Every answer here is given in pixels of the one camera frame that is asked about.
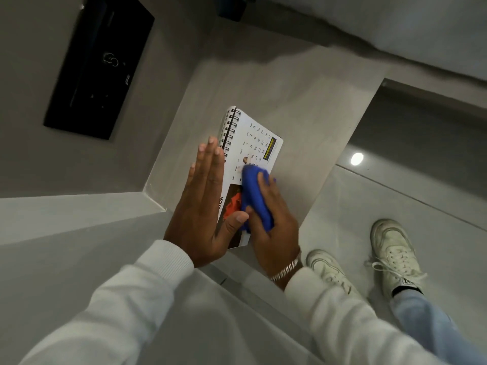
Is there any spiral-bound desk calendar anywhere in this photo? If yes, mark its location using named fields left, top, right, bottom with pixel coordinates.
left=214, top=106, right=284, bottom=250

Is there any black glass wall panel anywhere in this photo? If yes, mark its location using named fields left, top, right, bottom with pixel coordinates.
left=43, top=0, right=155, bottom=140

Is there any light blue jeans leg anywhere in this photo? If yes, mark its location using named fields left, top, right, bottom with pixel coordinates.
left=388, top=288, right=487, bottom=365

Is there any silver chain bracelet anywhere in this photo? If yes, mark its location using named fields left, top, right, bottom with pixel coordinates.
left=269, top=251, right=302, bottom=283

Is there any blue cleaning cloth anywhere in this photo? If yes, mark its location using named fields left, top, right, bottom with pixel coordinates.
left=240, top=164, right=277, bottom=233

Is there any white sneaker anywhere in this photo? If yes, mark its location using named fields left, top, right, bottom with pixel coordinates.
left=306, top=249, right=363, bottom=298
left=366, top=219, right=429, bottom=299

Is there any person's right forearm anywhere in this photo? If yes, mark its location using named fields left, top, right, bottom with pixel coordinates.
left=272, top=262, right=438, bottom=365

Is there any person's left forearm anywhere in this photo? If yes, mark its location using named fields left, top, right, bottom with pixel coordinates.
left=19, top=239, right=195, bottom=365

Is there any dark blue object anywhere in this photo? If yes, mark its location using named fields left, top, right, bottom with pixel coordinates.
left=218, top=0, right=249, bottom=23

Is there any person's left hand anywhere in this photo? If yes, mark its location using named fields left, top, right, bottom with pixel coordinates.
left=164, top=137, right=250, bottom=269

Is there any person's right hand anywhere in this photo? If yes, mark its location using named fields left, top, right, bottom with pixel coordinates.
left=247, top=173, right=302, bottom=279

